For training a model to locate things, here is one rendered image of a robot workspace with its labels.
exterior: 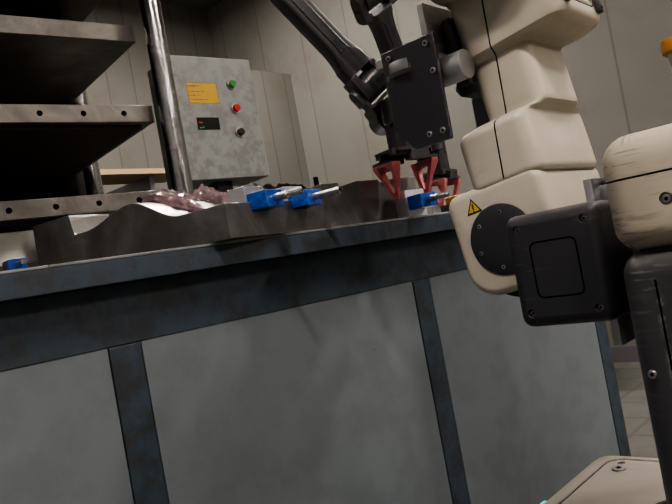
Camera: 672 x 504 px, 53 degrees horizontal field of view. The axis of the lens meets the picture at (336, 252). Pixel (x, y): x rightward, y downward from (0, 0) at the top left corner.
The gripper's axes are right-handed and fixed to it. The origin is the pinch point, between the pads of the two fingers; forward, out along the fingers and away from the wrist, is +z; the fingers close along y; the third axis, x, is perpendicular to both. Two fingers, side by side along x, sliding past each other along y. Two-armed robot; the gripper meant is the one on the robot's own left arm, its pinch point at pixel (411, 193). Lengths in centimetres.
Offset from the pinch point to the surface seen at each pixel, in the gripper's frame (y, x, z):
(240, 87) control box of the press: -16, -94, -52
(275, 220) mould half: 35.7, 6.8, 2.1
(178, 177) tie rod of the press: 18, -78, -21
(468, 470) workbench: -4, -3, 59
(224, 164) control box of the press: -4, -93, -27
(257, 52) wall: -156, -324, -151
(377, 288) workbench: 11.6, -1.6, 17.3
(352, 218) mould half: 13.1, -3.4, 2.9
